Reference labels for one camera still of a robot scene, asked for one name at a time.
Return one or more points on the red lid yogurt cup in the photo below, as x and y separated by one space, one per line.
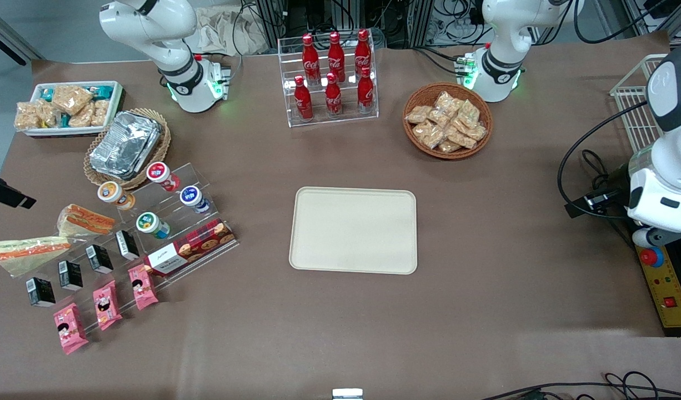
160 173

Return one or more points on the clear acrylic bottle rack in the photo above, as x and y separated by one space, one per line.
349 114

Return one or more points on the green lid yogurt cup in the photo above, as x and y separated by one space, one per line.
148 223

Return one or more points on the clear snack pack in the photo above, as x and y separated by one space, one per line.
468 113
449 146
439 118
446 101
477 132
417 114
461 138
426 133

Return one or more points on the oval wicker basket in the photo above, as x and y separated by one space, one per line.
164 141

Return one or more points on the white rectangular snack bin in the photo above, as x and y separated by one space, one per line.
115 105

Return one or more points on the beige rectangular tray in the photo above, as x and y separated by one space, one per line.
354 230

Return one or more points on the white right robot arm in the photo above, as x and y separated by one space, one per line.
176 72

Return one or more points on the teal snack pack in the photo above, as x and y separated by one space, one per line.
46 94
101 90

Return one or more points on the yellow emergency stop box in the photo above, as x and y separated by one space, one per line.
671 303

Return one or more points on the pink snack packet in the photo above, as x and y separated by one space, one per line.
107 305
143 286
70 329

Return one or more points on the clear acrylic stepped display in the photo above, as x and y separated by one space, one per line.
174 214

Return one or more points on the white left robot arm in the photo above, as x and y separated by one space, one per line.
504 66

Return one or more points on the stacked foil containers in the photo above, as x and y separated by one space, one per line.
124 144

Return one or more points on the round wicker basket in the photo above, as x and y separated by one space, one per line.
412 136

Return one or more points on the red tartan cookie box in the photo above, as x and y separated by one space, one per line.
193 247

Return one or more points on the brown paper table cover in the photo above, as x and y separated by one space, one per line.
485 278

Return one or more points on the red cola bottle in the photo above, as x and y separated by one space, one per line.
362 53
365 93
310 58
333 99
303 103
336 55

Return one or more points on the blue lid yogurt cup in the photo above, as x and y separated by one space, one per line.
191 196

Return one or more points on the aluminium frame rack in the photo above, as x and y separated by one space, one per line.
396 19

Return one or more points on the small black drink carton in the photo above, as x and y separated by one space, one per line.
99 259
70 275
40 292
128 244

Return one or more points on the orange lid yogurt cup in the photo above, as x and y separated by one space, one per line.
111 193

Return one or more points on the wrapped triangle sandwich short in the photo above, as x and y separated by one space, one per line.
85 221

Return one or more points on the puffed rice snack pack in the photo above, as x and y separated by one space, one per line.
71 99
25 115
82 118
100 112
47 114

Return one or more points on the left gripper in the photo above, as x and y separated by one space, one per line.
613 196

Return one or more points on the small white box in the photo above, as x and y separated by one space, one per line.
347 394

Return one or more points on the triangle sandwich long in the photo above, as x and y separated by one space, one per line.
32 253

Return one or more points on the crumpled beige cloth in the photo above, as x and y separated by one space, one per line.
229 30

